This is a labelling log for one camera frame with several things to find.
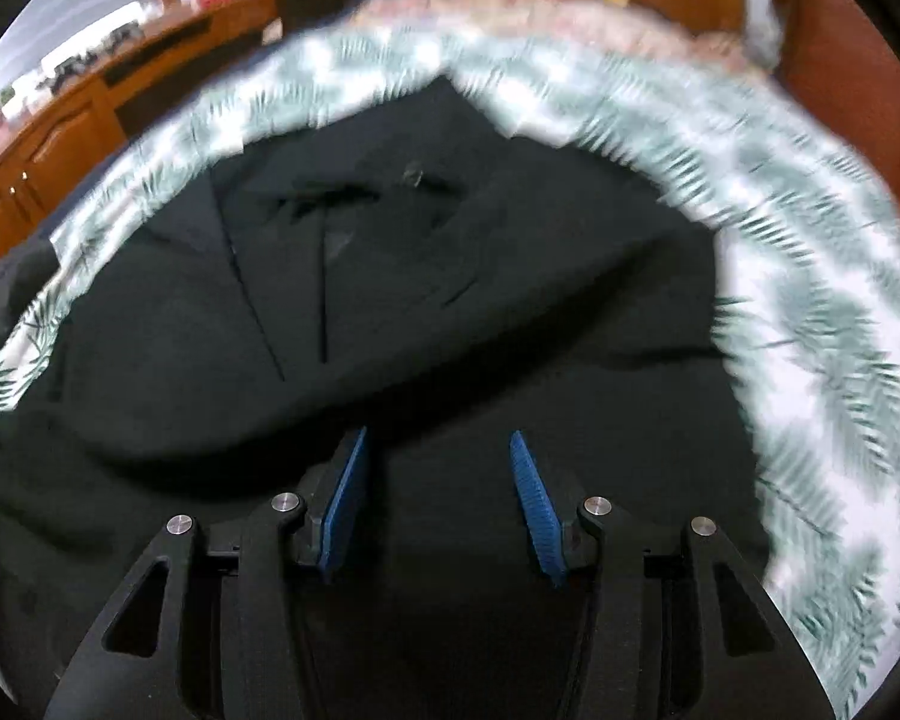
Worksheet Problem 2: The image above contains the dark folded cloth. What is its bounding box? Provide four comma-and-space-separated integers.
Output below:
0, 236, 65, 406

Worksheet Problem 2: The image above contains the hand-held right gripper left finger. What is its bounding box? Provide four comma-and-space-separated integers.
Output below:
41, 426, 376, 720

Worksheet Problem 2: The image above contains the grey window blind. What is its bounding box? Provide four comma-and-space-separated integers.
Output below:
0, 0, 147, 91

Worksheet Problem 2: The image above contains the wooden desk with cabinets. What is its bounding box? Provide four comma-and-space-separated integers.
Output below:
0, 0, 282, 278

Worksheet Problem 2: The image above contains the black double-breasted coat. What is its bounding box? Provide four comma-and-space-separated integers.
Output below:
0, 75, 770, 720

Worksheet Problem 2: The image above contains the leaf-print blanket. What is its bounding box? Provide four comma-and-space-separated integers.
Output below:
0, 19, 900, 720

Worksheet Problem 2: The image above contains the wooden louvred wardrobe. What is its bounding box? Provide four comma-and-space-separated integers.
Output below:
776, 0, 900, 203

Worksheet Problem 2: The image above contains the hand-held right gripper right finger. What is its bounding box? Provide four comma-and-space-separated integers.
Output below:
510, 430, 826, 720

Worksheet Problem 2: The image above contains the floral pillow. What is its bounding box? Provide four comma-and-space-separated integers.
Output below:
345, 0, 781, 83

